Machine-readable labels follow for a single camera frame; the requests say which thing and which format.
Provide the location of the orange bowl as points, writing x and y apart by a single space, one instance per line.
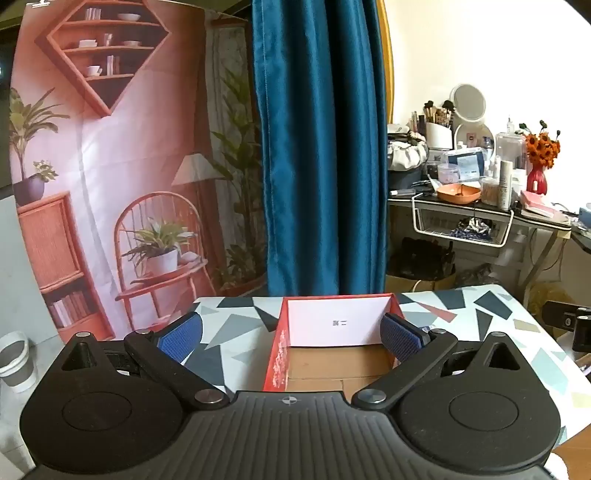
457 194

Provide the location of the black side table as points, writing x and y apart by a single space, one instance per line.
582 240

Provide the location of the blue white package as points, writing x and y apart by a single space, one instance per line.
464 164

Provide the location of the orange flower bouquet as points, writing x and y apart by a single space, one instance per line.
542 147

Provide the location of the black-topped vanity desk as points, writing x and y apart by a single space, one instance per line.
461 205

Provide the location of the white grey bucket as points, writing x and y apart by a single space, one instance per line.
18 369

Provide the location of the black cosmetic tube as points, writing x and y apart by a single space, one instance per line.
411 192

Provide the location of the white plastic jar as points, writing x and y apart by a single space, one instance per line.
448 174

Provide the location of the yellow plastic bag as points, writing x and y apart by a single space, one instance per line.
545 295

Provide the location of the black bag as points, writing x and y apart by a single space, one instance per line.
404 177

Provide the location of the yellow curtain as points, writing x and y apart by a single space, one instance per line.
388 60

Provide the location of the printed room backdrop cloth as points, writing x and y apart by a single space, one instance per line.
138 138

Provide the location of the tall white bottle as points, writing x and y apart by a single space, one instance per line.
506 184

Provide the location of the pink book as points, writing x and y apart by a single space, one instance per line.
538 203

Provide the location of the bunch of makeup brushes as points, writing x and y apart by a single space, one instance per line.
436 110

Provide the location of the dark plastic bag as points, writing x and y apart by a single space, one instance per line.
478 277

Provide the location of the red vase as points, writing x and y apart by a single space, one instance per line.
535 182

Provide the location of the cotton swab jar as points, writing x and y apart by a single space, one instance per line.
489 191

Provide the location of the red cardboard box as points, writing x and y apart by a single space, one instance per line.
337 323

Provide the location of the white panel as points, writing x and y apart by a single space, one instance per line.
11 258

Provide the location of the white brush holder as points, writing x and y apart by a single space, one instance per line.
438 136

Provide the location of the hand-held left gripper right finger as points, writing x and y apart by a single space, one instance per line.
401 339

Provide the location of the round white mirror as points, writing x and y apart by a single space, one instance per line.
468 101

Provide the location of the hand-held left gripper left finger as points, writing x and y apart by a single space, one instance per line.
182 334

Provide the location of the blue tissue pack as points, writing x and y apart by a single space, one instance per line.
584 210

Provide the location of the blue white patterned cloth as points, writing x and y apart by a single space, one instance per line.
473 229

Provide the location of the blue curtain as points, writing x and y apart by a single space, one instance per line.
318 138

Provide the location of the clear acrylic organizer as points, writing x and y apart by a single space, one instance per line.
508 147

